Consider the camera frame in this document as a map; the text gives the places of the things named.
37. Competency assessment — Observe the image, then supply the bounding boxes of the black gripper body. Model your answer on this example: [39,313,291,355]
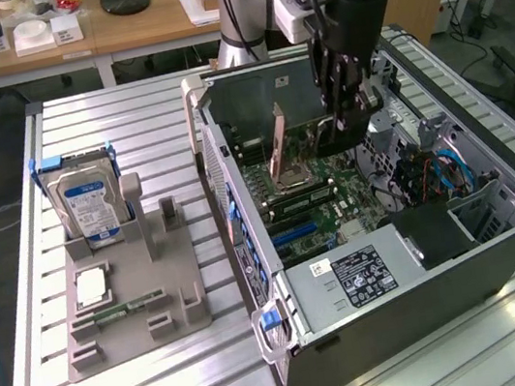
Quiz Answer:
[319,0,403,79]

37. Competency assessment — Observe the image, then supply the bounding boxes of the graphics card with fan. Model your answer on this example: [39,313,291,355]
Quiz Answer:
[258,87,378,186]

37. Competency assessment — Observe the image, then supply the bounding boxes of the grey metal disk bay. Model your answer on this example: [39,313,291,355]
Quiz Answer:
[346,74,432,183]

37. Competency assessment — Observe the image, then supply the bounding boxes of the CPU socket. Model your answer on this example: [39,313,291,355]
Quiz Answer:
[270,159,317,196]

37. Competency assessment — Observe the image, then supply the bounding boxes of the black installed RAM stick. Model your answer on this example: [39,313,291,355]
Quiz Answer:
[265,185,340,222]

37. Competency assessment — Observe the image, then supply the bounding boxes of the white booklet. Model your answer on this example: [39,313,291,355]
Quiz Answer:
[179,0,223,28]

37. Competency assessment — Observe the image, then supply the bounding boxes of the blue expansion slot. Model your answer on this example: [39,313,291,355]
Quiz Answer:
[268,220,320,249]

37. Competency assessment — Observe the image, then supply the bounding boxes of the wooden desk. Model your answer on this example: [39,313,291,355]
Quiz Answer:
[0,0,361,93]

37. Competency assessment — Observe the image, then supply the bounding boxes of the grey power supply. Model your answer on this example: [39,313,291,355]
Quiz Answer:
[278,219,433,338]

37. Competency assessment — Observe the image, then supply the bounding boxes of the open black PC case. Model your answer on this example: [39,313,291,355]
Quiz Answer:
[175,4,515,386]

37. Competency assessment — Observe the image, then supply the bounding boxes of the blue case latch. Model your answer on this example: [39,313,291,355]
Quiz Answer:
[258,310,281,333]

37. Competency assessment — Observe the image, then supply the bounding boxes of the white labelled box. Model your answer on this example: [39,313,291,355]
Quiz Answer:
[48,13,85,46]

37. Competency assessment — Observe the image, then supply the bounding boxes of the red packet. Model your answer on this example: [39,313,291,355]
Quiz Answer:
[52,0,80,15]

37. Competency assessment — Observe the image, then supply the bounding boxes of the hard disk with blue carrier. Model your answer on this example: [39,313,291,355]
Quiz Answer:
[28,142,142,260]

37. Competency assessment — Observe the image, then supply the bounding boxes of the green RAM stick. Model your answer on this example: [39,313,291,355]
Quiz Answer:
[92,290,168,327]

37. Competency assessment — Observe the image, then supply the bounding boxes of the grey parts rack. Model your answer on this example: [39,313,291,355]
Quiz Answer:
[40,163,222,386]

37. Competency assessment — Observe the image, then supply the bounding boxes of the silver CPU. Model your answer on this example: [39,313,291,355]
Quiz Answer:
[74,269,112,309]

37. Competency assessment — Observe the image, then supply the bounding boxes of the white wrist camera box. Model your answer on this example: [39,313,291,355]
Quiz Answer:
[272,0,332,46]

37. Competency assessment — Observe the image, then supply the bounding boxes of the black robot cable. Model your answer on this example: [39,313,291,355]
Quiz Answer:
[219,0,263,66]

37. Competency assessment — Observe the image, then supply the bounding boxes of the blue wire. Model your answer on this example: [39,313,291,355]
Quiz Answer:
[429,144,479,202]

